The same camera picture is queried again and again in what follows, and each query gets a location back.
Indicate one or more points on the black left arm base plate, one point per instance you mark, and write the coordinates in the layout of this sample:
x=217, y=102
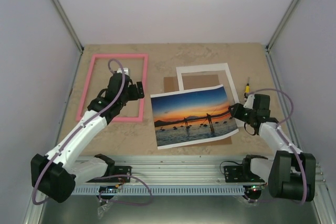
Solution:
x=118, y=170

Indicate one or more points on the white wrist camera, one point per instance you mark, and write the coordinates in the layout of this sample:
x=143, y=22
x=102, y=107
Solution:
x=126, y=71
x=249, y=101

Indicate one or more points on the aluminium rail mounting base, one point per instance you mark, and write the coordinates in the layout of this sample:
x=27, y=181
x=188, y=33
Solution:
x=178, y=170

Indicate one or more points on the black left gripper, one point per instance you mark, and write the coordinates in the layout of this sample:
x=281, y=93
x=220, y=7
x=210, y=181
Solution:
x=134, y=95

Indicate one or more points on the aluminium corner post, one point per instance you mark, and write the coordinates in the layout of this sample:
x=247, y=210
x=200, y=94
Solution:
x=62, y=14
x=283, y=22

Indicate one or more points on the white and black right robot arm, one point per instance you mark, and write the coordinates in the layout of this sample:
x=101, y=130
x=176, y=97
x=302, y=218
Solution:
x=291, y=173

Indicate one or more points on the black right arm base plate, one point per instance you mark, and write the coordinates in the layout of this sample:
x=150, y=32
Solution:
x=236, y=174

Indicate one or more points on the left aluminium corner post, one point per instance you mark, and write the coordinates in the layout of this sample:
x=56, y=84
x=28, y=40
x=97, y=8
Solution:
x=62, y=14

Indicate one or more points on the brown frame backing board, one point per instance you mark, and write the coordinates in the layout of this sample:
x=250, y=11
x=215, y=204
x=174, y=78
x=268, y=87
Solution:
x=193, y=82

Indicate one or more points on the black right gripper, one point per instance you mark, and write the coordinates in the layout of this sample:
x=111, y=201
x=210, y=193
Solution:
x=236, y=113

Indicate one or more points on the right aluminium corner post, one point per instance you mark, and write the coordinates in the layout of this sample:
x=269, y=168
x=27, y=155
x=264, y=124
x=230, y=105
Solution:
x=283, y=22

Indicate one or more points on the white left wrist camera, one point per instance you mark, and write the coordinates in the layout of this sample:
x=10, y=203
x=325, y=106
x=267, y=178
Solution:
x=126, y=71

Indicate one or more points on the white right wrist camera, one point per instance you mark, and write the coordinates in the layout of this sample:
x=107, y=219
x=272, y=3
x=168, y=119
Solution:
x=249, y=101

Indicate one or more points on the sunset beach photo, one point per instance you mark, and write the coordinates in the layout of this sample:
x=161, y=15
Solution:
x=190, y=117

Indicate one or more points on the clear plastic bag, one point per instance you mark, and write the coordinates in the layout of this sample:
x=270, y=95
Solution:
x=102, y=209

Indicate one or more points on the grey slotted cable duct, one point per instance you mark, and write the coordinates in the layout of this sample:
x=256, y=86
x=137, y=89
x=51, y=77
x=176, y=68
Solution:
x=168, y=190

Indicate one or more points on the white mat board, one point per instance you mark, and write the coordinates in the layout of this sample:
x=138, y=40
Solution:
x=207, y=68

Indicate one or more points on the yellow handled screwdriver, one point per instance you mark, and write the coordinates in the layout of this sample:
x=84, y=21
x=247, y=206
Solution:
x=247, y=89

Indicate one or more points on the pink picture frame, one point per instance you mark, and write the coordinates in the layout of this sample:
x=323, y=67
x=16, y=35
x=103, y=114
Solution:
x=95, y=57

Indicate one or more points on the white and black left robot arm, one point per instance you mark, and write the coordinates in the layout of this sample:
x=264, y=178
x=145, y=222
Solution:
x=56, y=174

